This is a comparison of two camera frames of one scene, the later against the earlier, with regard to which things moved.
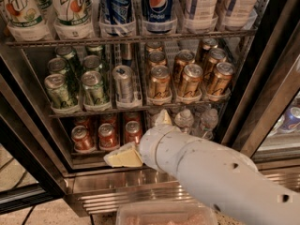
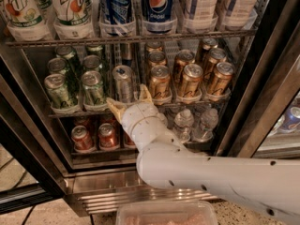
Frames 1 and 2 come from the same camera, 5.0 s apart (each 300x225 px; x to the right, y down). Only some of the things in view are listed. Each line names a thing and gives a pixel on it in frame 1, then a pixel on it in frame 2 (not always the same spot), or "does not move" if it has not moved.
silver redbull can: x=123 y=75 does not move
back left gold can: x=154 y=46 does not move
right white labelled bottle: x=242 y=8 does not move
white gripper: x=149 y=148 → x=137 y=114
